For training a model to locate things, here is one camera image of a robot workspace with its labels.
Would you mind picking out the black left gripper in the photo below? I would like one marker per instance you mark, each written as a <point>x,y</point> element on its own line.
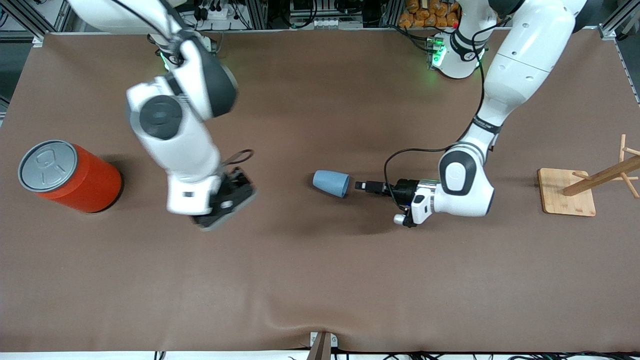
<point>404,189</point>

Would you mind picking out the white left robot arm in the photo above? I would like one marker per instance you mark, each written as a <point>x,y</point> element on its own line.
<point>525,65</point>

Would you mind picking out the brown table cloth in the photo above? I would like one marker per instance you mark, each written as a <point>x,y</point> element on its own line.
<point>320,275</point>

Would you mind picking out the wooden mug rack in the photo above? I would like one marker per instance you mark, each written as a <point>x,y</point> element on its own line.
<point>565,197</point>

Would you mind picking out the white power strip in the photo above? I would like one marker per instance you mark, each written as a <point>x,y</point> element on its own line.
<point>220,12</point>

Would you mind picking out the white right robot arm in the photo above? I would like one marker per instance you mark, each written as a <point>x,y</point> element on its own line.
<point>185,145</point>

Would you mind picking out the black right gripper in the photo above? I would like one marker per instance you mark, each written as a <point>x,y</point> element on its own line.
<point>236,183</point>

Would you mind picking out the light blue cup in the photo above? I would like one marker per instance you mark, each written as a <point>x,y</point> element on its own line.
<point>331,183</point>

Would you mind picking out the orange snack pile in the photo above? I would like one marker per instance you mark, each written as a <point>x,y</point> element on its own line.
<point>425,17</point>

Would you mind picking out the orange can with grey lid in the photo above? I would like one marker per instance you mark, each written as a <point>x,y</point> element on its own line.
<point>85,182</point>

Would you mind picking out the metal table clamp bracket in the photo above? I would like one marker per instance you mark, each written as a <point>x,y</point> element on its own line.
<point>322,347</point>

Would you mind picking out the aluminium frame strut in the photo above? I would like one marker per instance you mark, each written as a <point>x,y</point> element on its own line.
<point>391,15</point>
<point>607,31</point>
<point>38,40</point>
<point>256,15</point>

